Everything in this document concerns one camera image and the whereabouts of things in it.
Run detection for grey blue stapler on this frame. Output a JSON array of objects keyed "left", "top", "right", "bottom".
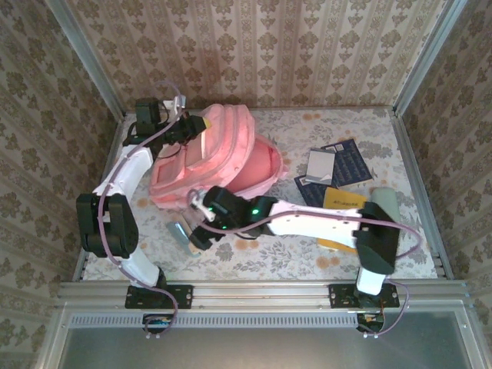
[{"left": 167, "top": 218, "right": 203, "bottom": 258}]

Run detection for pink backpack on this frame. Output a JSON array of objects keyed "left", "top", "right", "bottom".
[{"left": 148, "top": 102, "right": 289, "bottom": 211}]

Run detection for dark blue book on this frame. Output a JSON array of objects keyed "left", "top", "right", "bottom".
[
  {"left": 321, "top": 138, "right": 373, "bottom": 189},
  {"left": 294, "top": 175, "right": 331, "bottom": 208}
]

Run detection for grey white notebook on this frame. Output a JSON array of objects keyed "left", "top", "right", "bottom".
[{"left": 305, "top": 148, "right": 335, "bottom": 184}]

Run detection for yellow book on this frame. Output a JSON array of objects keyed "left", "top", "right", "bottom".
[{"left": 317, "top": 186, "right": 368, "bottom": 254}]

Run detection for pale green pencil case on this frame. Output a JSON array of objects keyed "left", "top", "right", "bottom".
[{"left": 369, "top": 186, "right": 399, "bottom": 224}]

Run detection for black controller box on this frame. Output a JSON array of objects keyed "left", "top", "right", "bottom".
[
  {"left": 141, "top": 313, "right": 174, "bottom": 334},
  {"left": 356, "top": 311, "right": 386, "bottom": 334}
]

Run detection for grey metal panel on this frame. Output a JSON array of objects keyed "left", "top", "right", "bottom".
[{"left": 57, "top": 326, "right": 474, "bottom": 369}]

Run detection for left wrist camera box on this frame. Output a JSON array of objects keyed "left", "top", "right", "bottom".
[{"left": 161, "top": 96, "right": 188, "bottom": 115}]

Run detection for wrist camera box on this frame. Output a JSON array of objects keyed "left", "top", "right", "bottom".
[
  {"left": 161, "top": 96, "right": 188, "bottom": 115},
  {"left": 189, "top": 189, "right": 217, "bottom": 223}
]

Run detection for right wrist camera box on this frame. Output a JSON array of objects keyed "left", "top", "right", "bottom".
[{"left": 189, "top": 189, "right": 217, "bottom": 223}]

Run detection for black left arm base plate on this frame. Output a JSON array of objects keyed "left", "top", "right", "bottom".
[{"left": 125, "top": 283, "right": 194, "bottom": 310}]

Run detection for aluminium side rail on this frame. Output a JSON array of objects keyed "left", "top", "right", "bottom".
[
  {"left": 71, "top": 113, "right": 127, "bottom": 281},
  {"left": 387, "top": 107, "right": 450, "bottom": 278}
]

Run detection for aluminium mounting rail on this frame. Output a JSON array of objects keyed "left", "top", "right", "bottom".
[{"left": 57, "top": 280, "right": 472, "bottom": 308}]

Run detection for grey slotted cable duct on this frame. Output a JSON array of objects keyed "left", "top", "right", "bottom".
[{"left": 68, "top": 311, "right": 362, "bottom": 329}]

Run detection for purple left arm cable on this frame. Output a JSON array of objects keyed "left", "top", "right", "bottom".
[{"left": 98, "top": 80, "right": 189, "bottom": 335}]

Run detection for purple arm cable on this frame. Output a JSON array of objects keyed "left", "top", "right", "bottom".
[
  {"left": 187, "top": 190, "right": 424, "bottom": 337},
  {"left": 98, "top": 80, "right": 189, "bottom": 335}
]

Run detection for aluminium frame post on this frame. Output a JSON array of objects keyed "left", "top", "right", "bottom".
[
  {"left": 45, "top": 0, "right": 128, "bottom": 119},
  {"left": 391, "top": 0, "right": 467, "bottom": 117}
]

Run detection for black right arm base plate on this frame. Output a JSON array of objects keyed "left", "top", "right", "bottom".
[{"left": 328, "top": 283, "right": 401, "bottom": 310}]

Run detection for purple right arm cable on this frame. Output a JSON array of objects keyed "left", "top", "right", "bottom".
[{"left": 187, "top": 190, "right": 424, "bottom": 337}]

